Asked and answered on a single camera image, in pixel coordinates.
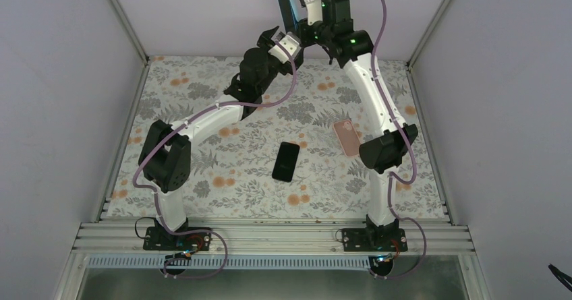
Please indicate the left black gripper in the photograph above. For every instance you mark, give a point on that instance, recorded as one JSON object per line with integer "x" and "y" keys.
{"x": 265, "y": 42}

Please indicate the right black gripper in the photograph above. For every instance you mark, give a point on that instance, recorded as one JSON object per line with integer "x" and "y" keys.
{"x": 304, "y": 38}

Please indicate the black phone light-blue case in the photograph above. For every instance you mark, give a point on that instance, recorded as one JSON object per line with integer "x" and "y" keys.
{"x": 289, "y": 15}

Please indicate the pink phone case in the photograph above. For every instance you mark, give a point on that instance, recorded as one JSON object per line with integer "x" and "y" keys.
{"x": 347, "y": 137}

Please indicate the black smartphone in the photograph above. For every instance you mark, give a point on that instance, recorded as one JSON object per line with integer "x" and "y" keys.
{"x": 286, "y": 161}

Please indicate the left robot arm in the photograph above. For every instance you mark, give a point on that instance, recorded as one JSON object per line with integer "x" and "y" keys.
{"x": 165, "y": 160}

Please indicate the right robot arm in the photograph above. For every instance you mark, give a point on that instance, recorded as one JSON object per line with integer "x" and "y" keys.
{"x": 329, "y": 24}

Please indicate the black object at corner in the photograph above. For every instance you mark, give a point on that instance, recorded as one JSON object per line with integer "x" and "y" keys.
{"x": 562, "y": 277}

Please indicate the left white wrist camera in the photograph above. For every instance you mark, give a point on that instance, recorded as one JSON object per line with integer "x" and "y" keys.
{"x": 288, "y": 46}

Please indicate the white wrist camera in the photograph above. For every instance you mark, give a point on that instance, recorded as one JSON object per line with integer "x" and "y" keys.
{"x": 314, "y": 11}
{"x": 288, "y": 46}

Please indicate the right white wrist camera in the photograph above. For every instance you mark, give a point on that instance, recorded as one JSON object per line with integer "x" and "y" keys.
{"x": 314, "y": 11}

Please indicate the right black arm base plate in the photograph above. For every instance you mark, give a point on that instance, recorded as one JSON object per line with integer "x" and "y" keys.
{"x": 364, "y": 240}

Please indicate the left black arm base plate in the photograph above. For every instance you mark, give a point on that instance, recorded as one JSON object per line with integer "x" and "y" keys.
{"x": 157, "y": 239}

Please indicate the aluminium rail frame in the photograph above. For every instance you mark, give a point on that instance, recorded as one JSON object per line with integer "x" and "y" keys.
{"x": 261, "y": 243}

